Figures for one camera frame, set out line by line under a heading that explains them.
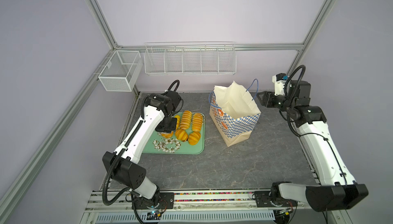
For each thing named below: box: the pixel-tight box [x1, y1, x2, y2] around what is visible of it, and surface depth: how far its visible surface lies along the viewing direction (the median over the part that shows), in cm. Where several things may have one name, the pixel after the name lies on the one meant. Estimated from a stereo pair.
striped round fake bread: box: [175, 128, 189, 142], surface depth 95 cm
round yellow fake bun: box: [160, 130, 174, 139], surface depth 95 cm
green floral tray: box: [142, 113, 206, 154], surface depth 94 cm
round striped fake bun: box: [187, 131, 202, 146], surface depth 93 cm
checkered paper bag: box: [208, 78, 262, 148], surface depth 86 cm
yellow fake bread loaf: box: [192, 113, 204, 132], surface depth 101 cm
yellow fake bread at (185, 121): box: [179, 110, 192, 130], surface depth 103 cm
